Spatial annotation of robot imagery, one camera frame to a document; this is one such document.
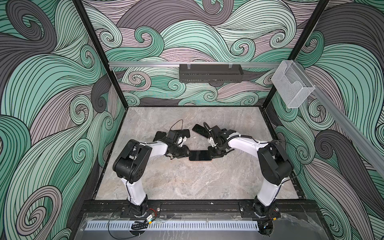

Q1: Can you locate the black phone patterned reflection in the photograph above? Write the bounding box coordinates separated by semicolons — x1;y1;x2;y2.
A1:
192;124;211;139

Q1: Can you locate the black case edge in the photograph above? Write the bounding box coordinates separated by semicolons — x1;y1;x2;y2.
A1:
153;131;167;142

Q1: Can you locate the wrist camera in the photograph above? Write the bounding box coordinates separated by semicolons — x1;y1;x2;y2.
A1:
208;137;216;147
176;136;187;147

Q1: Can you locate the right aluminium rail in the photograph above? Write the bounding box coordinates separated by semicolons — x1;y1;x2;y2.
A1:
298;64;384;175

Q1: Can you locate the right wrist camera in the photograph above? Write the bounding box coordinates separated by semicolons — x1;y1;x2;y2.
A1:
208;137;216;147

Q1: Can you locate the aluminium rail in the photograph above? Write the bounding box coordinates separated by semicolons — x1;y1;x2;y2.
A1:
108;61;281;69
298;64;384;175

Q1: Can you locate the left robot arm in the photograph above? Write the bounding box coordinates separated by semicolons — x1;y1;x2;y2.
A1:
113;129;191;216

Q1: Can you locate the back aluminium rail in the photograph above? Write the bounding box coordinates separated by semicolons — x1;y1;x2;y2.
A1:
108;61;281;69

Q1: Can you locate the black case with camera hole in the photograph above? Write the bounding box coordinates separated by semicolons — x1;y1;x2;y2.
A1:
176;129;191;139

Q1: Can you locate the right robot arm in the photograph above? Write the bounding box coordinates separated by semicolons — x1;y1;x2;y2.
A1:
204;123;294;217

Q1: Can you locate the pink phone case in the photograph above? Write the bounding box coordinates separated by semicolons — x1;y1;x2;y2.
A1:
189;159;212;163

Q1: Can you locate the white slotted cable duct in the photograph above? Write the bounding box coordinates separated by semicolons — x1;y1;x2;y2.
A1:
85;221;259;231

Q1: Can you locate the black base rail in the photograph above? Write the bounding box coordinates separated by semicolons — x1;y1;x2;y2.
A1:
80;199;319;218

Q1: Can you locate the clear plastic wall holder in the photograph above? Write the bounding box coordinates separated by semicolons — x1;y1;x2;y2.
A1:
272;60;315;109

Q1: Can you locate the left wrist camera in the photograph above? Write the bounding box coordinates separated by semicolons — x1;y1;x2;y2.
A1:
176;136;187;147

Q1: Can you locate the black wall tray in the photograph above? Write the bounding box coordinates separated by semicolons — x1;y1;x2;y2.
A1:
179;65;244;83

